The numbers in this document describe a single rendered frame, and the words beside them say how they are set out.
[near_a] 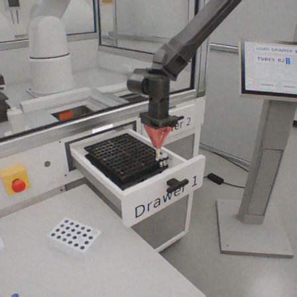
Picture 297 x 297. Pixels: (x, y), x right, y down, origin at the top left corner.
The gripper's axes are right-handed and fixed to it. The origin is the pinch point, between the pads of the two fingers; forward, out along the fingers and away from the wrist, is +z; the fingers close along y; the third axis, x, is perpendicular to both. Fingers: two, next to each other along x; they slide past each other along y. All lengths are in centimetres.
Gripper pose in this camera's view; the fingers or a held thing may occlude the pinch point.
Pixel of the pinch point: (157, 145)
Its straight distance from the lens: 79.0
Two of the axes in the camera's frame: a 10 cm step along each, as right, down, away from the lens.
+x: 8.2, -2.3, 5.3
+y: 5.7, 3.5, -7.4
